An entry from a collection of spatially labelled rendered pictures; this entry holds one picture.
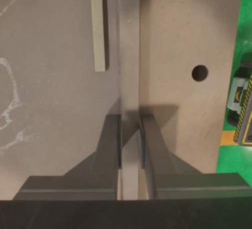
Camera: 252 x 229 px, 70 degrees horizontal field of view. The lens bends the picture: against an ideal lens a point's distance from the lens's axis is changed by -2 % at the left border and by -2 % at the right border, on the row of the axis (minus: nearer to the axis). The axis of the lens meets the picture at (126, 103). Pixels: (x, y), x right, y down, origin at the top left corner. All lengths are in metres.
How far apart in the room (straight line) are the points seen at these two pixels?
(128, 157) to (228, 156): 1.93
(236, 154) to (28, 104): 2.02
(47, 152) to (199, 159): 0.14
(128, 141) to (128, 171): 0.03
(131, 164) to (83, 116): 0.06
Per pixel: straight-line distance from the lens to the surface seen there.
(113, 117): 0.15
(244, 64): 1.67
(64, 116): 0.17
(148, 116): 0.15
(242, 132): 1.58
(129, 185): 0.18
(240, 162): 2.17
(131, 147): 0.16
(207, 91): 0.17
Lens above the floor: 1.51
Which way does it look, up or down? 73 degrees down
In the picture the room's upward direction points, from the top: 179 degrees clockwise
